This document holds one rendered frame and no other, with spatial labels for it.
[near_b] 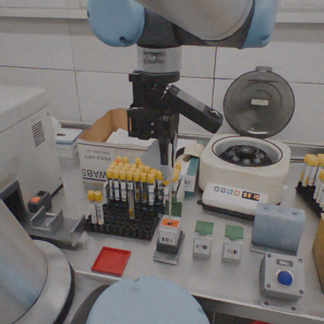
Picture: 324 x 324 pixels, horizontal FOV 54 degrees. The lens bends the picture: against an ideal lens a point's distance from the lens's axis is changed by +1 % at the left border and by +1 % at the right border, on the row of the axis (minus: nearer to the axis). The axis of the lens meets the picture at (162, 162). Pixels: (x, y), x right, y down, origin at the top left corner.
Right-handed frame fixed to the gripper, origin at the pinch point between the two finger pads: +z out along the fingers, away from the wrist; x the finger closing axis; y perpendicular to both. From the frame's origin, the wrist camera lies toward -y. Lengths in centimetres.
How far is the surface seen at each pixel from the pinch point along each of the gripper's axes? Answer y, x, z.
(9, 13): 70, -51, -25
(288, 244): -26.0, -5.8, 17.6
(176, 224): -1.7, 0.0, 12.8
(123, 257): 9.3, 5.1, 20.3
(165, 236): 0.4, 1.9, 14.9
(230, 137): -9.5, -40.8, 8.4
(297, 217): -26.6, -6.7, 10.5
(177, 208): -1.1, -3.1, 10.8
